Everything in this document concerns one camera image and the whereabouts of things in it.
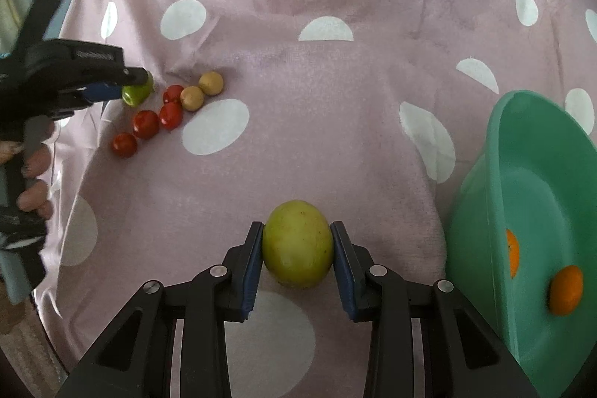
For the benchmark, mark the orange tangerine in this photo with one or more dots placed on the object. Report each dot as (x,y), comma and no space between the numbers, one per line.
(565,290)
(513,253)

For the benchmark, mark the tan longan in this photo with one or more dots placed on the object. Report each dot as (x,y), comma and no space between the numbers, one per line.
(211,83)
(191,98)

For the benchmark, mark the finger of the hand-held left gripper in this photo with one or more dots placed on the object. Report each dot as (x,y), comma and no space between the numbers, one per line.
(133,76)
(103,91)

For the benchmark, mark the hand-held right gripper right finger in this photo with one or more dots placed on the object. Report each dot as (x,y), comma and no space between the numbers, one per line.
(344,276)

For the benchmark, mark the small green fruit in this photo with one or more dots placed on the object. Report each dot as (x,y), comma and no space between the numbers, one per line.
(136,95)

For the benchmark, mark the green plastic basin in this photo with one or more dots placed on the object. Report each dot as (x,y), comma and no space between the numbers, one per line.
(527,174)

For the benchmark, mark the large green mango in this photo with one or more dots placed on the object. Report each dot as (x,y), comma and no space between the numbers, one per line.
(298,244)

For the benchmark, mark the pink polka dot blanket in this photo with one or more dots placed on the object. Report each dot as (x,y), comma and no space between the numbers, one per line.
(326,123)

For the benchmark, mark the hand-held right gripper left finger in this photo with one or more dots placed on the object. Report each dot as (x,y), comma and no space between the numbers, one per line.
(252,272)

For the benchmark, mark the person's left hand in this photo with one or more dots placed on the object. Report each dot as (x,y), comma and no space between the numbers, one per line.
(37,162)

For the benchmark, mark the red cherry tomato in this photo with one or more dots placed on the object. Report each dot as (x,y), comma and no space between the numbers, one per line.
(173,93)
(146,124)
(170,115)
(124,145)

